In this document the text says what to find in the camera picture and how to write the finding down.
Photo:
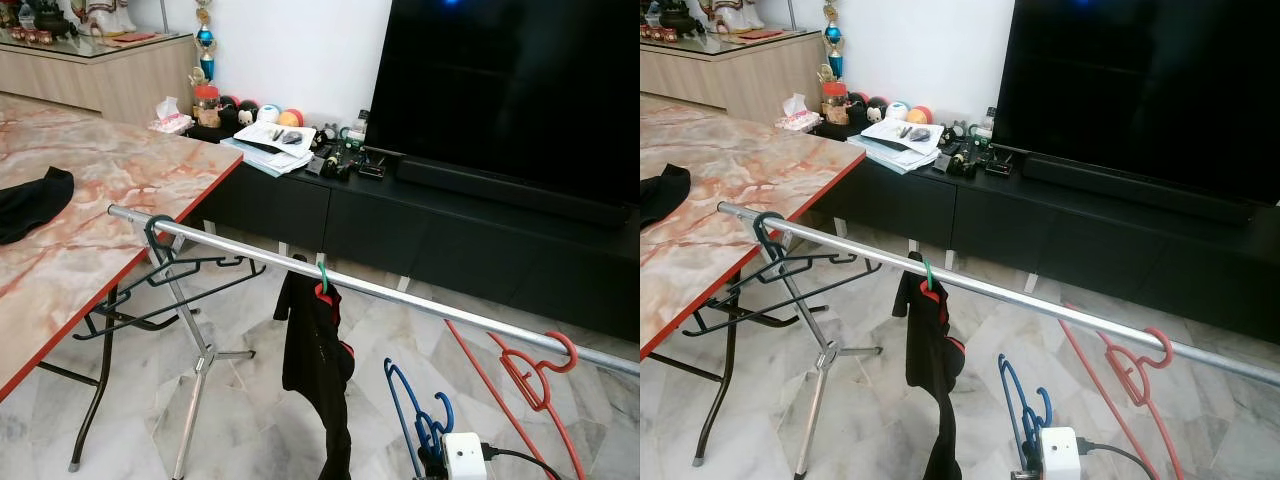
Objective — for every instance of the light wood sideboard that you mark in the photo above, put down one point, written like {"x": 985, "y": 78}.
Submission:
{"x": 90, "y": 85}
{"x": 720, "y": 75}

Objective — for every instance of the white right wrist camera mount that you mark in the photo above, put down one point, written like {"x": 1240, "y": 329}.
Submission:
{"x": 465, "y": 458}
{"x": 1060, "y": 455}

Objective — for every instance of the black round plush toy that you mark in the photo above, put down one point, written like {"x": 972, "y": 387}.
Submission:
{"x": 228, "y": 112}
{"x": 877, "y": 110}
{"x": 858, "y": 108}
{"x": 248, "y": 113}

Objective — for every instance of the white and teal ball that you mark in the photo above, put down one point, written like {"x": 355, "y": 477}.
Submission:
{"x": 269, "y": 114}
{"x": 897, "y": 111}

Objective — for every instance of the black soundbar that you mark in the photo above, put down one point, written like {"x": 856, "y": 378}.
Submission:
{"x": 510, "y": 190}
{"x": 1135, "y": 187}

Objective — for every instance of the red lidded jar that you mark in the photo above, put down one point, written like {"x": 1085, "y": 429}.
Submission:
{"x": 835, "y": 105}
{"x": 206, "y": 108}

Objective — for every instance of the green plastic hanger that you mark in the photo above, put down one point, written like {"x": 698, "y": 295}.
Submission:
{"x": 929, "y": 272}
{"x": 323, "y": 272}

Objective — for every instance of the stack of papers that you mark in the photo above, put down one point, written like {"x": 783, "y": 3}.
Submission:
{"x": 270, "y": 145}
{"x": 900, "y": 142}

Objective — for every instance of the orange ball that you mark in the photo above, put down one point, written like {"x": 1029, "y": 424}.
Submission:
{"x": 920, "y": 115}
{"x": 291, "y": 118}

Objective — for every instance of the tissue pack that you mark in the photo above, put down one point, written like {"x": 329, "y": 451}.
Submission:
{"x": 800, "y": 115}
{"x": 172, "y": 118}

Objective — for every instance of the black flat television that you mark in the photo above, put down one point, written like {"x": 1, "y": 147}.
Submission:
{"x": 500, "y": 90}
{"x": 1130, "y": 90}

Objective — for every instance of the silver metal clothes rail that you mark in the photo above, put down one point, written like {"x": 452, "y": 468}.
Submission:
{"x": 1000, "y": 296}
{"x": 400, "y": 298}

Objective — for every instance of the red tray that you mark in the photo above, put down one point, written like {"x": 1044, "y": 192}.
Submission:
{"x": 130, "y": 38}
{"x": 760, "y": 35}

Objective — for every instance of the red plastic hanger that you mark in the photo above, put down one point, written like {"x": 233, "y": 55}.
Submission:
{"x": 530, "y": 375}
{"x": 1125, "y": 365}

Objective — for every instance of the black TV console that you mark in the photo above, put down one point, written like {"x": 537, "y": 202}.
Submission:
{"x": 1100, "y": 240}
{"x": 450, "y": 240}

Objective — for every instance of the blue and gold trophy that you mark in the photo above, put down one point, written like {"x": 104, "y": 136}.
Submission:
{"x": 834, "y": 40}
{"x": 205, "y": 40}

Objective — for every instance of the marble top folding table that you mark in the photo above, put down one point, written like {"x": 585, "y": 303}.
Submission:
{"x": 740, "y": 200}
{"x": 100, "y": 200}

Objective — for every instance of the blue plastic hanger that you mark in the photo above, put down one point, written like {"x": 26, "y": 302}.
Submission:
{"x": 398, "y": 410}
{"x": 1011, "y": 410}

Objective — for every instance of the small clear bottle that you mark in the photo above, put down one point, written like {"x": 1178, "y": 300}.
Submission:
{"x": 359, "y": 128}
{"x": 987, "y": 124}

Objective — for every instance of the white porcelain figurine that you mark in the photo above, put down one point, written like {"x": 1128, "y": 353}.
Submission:
{"x": 100, "y": 15}
{"x": 730, "y": 14}

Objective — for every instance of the plain black garment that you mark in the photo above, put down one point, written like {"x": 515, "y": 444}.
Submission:
{"x": 662, "y": 195}
{"x": 35, "y": 205}

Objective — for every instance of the black plastic hanger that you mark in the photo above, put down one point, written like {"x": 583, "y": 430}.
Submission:
{"x": 740, "y": 322}
{"x": 830, "y": 258}
{"x": 205, "y": 262}
{"x": 130, "y": 325}

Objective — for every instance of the dark incense pot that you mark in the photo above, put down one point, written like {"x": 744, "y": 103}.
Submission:
{"x": 45, "y": 20}
{"x": 677, "y": 17}

